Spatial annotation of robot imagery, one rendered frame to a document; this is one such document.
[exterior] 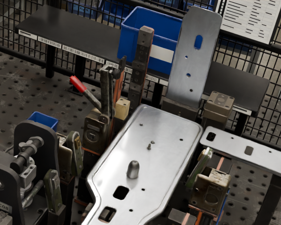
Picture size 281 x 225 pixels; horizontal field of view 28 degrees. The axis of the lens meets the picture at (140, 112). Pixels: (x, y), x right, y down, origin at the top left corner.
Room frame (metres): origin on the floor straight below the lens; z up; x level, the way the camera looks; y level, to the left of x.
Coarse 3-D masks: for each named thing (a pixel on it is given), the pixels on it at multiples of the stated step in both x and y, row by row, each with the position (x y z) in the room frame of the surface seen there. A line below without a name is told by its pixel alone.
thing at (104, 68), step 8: (104, 72) 1.26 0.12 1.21; (112, 72) 1.27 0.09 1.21; (120, 72) 1.28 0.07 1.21; (104, 80) 1.26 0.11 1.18; (112, 80) 1.29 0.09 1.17; (104, 88) 1.26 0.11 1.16; (112, 88) 1.29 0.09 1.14; (104, 96) 1.26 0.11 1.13; (112, 96) 1.29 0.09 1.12; (104, 104) 1.26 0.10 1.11; (112, 104) 1.29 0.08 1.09; (104, 112) 1.26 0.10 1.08; (112, 112) 1.28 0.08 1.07
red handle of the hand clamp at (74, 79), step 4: (72, 76) 1.31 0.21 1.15; (72, 80) 1.30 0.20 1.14; (76, 80) 1.30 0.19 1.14; (76, 84) 1.29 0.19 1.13; (80, 84) 1.29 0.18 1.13; (80, 88) 1.29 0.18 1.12; (84, 88) 1.29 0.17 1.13; (84, 92) 1.29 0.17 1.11; (88, 92) 1.29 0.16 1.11; (88, 96) 1.28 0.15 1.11; (92, 96) 1.29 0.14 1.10; (92, 100) 1.28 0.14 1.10; (96, 100) 1.29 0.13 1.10; (96, 104) 1.28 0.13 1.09; (100, 104) 1.28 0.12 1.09; (100, 108) 1.27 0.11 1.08
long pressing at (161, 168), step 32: (128, 128) 1.31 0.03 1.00; (160, 128) 1.34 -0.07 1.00; (192, 128) 1.37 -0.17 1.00; (128, 160) 1.17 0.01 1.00; (160, 160) 1.20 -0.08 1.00; (96, 192) 1.02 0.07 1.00; (128, 192) 1.05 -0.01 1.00; (160, 192) 1.07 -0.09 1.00; (96, 224) 0.92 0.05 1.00; (128, 224) 0.94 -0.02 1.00
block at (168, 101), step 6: (162, 102) 1.49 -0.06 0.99; (168, 102) 1.49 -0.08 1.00; (174, 102) 1.49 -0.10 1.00; (162, 108) 1.49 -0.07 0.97; (168, 108) 1.48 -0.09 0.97; (174, 108) 1.48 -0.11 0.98; (180, 108) 1.47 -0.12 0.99; (186, 108) 1.47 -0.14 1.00; (192, 108) 1.47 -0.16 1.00; (198, 108) 1.48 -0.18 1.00; (174, 114) 1.48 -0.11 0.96; (180, 114) 1.47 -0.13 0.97; (186, 114) 1.47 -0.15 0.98; (192, 114) 1.46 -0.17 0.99; (192, 120) 1.46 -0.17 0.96
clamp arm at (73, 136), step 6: (72, 132) 1.11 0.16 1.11; (78, 132) 1.12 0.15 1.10; (66, 138) 1.10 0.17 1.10; (72, 138) 1.10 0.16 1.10; (78, 138) 1.11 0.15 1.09; (72, 144) 1.09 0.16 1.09; (78, 144) 1.10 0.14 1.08; (72, 150) 1.09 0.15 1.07; (78, 150) 1.11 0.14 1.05; (72, 156) 1.09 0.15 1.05; (78, 156) 1.10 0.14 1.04; (72, 162) 1.09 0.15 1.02; (78, 162) 1.10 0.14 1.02; (72, 168) 1.09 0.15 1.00; (78, 168) 1.09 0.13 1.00; (72, 174) 1.09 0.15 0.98; (78, 174) 1.09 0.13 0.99
